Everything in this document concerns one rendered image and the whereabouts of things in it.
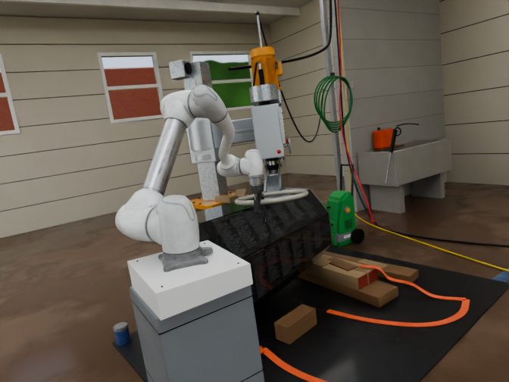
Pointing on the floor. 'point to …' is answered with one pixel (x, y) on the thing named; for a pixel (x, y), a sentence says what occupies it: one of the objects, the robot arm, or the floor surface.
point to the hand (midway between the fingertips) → (261, 217)
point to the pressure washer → (344, 215)
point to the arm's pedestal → (201, 341)
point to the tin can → (121, 331)
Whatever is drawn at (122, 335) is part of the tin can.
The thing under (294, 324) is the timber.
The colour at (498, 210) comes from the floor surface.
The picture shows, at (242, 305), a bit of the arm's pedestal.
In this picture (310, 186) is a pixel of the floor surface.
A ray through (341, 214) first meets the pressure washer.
